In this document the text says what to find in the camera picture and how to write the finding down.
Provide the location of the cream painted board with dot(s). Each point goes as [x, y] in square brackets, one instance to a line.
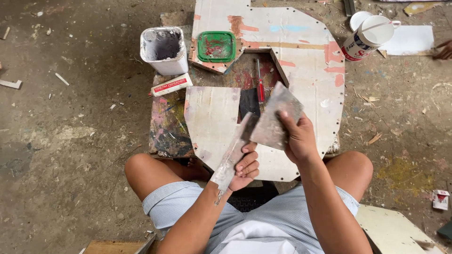
[392, 229]

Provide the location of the black plastic stool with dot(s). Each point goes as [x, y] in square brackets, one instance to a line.
[252, 199]

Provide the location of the person's right hand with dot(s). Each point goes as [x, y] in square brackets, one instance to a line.
[302, 141]

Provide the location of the light blue striped shorts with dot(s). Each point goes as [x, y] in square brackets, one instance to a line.
[176, 204]

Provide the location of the white shirt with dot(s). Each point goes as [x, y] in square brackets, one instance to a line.
[254, 240]

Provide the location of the person's left leg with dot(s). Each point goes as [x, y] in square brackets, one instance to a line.
[155, 173]

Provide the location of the torn cardboard scrap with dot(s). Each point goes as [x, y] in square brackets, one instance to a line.
[420, 7]

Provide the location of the white hardener tube red label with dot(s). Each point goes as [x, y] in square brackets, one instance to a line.
[172, 85]

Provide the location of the person's left hand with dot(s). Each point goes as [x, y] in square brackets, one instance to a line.
[245, 173]

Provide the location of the brown wooden plank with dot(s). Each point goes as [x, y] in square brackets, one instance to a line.
[113, 247]

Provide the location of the grey metal bar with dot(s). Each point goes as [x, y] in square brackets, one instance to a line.
[349, 7]

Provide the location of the large white shaped board panel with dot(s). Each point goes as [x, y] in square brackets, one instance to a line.
[310, 88]

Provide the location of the white can red blue label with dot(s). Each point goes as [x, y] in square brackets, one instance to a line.
[367, 38]

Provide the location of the white tub with grey putty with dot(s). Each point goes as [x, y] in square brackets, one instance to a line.
[164, 51]

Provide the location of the dark green object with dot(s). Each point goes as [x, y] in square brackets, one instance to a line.
[445, 231]

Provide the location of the person's right leg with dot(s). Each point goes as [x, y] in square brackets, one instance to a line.
[353, 173]

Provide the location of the person's left fingers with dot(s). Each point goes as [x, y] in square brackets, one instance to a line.
[249, 165]

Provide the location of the round white can lid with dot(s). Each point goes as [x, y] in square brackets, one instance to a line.
[356, 19]

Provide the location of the red white cigarette packet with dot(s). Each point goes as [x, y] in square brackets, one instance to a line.
[440, 200]

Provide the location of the narrow putty-caked metal putty knife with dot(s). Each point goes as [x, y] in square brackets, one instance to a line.
[233, 155]

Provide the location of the paint-stained wooden table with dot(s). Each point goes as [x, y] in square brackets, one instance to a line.
[169, 123]

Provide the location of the person's leg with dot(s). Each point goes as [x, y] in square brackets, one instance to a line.
[353, 173]
[155, 173]

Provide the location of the grey metal angle piece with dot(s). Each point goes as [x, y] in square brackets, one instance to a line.
[10, 84]

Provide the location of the wide metal scraper blade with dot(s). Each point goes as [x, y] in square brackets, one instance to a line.
[272, 120]

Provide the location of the white flat sheet board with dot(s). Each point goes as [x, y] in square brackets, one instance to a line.
[411, 40]

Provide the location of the green square plastic lid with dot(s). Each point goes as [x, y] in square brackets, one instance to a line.
[216, 46]

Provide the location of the small white stick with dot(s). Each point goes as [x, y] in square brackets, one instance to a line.
[62, 79]

